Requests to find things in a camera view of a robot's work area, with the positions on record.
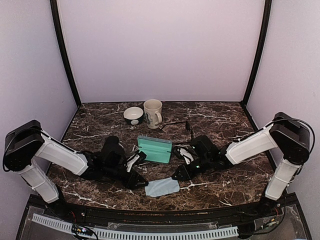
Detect white and teal bowl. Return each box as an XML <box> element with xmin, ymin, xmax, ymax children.
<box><xmin>123</xmin><ymin>106</ymin><xmax>144</xmax><ymax>126</ymax></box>

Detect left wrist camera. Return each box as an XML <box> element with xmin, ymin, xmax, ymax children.
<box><xmin>125</xmin><ymin>150</ymin><xmax>147</xmax><ymax>173</ymax></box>

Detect black left frame post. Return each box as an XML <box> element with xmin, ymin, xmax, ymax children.
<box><xmin>49</xmin><ymin>0</ymin><xmax>82</xmax><ymax>108</ymax></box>

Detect black glasses case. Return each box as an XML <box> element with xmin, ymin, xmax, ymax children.
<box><xmin>101</xmin><ymin>135</ymin><xmax>120</xmax><ymax>155</ymax></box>

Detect blue-grey glasses case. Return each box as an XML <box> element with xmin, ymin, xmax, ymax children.
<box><xmin>137</xmin><ymin>135</ymin><xmax>173</xmax><ymax>164</ymax></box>

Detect cream seahorse mug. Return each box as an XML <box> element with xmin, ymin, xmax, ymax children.
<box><xmin>143</xmin><ymin>99</ymin><xmax>163</xmax><ymax>129</ymax></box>

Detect large blue cleaning cloth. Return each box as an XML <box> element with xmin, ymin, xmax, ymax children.
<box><xmin>144</xmin><ymin>177</ymin><xmax>180</xmax><ymax>198</ymax></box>

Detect thin wire-frame sunglasses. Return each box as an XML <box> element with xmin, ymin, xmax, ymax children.
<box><xmin>159</xmin><ymin>120</ymin><xmax>194</xmax><ymax>140</ymax></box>

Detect white slotted cable duct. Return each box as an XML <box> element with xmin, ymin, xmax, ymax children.
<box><xmin>31</xmin><ymin>213</ymin><xmax>239</xmax><ymax>240</ymax></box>

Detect green circuit board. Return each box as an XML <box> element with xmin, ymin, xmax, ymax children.
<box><xmin>71</xmin><ymin>224</ymin><xmax>93</xmax><ymax>236</ymax></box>

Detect black frame post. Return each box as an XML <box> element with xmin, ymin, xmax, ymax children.
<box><xmin>241</xmin><ymin>0</ymin><xmax>273</xmax><ymax>105</ymax></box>
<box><xmin>49</xmin><ymin>0</ymin><xmax>82</xmax><ymax>108</ymax></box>

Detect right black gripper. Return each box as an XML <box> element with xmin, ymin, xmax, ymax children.
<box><xmin>171</xmin><ymin>155</ymin><xmax>212</xmax><ymax>182</ymax></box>

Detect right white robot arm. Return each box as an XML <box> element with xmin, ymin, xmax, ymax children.
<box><xmin>172</xmin><ymin>112</ymin><xmax>316</xmax><ymax>217</ymax></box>

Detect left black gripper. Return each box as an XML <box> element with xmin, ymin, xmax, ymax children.
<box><xmin>103</xmin><ymin>164</ymin><xmax>149</xmax><ymax>190</ymax></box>

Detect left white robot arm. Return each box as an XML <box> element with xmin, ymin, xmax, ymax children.
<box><xmin>2</xmin><ymin>120</ymin><xmax>149</xmax><ymax>218</ymax></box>

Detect black front table rail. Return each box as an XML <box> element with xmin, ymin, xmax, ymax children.
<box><xmin>65</xmin><ymin>202</ymin><xmax>271</xmax><ymax>225</ymax></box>

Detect black right frame post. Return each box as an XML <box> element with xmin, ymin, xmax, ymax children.
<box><xmin>241</xmin><ymin>0</ymin><xmax>273</xmax><ymax>105</ymax></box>

